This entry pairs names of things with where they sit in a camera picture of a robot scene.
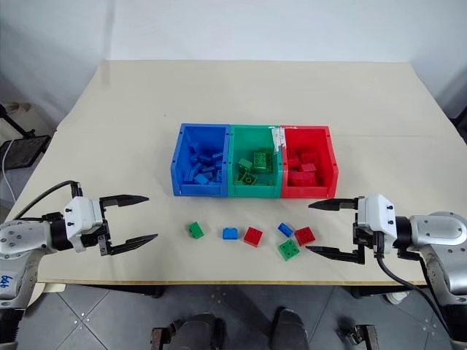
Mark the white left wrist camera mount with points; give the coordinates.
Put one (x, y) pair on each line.
(82, 215)

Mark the white tape strip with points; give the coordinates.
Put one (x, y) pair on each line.
(278, 140)

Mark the dark rounded shape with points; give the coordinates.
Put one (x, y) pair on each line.
(290, 328)
(198, 331)

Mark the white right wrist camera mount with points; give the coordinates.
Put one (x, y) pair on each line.
(377, 215)

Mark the small blue toy brick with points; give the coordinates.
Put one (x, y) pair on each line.
(285, 229)

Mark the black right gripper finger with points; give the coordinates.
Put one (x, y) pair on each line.
(337, 253)
(333, 204)

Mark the black flat box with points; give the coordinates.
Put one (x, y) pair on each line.
(23, 150)

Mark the small green toy brick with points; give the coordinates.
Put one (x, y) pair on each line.
(196, 229)

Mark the black stand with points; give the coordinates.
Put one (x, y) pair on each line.
(12, 124)

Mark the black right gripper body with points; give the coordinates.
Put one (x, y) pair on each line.
(366, 238)

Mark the large red toy brick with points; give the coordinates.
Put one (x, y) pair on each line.
(301, 179)

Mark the red plastic bin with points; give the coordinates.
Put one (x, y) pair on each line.
(330, 160)

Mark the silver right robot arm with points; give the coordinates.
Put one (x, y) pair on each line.
(438, 233)

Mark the blue plastic bin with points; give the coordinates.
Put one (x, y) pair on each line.
(182, 160)

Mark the dark stand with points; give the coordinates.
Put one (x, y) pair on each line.
(460, 118)

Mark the green plastic bin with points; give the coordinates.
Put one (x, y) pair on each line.
(233, 160)

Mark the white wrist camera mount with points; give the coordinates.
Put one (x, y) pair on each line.
(377, 215)
(82, 215)

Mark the large green toy brick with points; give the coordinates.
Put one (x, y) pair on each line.
(262, 161)

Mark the square green toy brick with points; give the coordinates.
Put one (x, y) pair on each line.
(289, 250)

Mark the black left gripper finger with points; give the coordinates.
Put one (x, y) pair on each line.
(133, 244)
(126, 200)

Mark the brown metal bracket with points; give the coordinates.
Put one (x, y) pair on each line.
(162, 337)
(359, 334)

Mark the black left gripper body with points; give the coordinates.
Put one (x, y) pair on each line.
(103, 237)

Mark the white caster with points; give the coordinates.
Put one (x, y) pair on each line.
(396, 296)

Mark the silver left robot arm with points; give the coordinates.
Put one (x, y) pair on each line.
(22, 238)

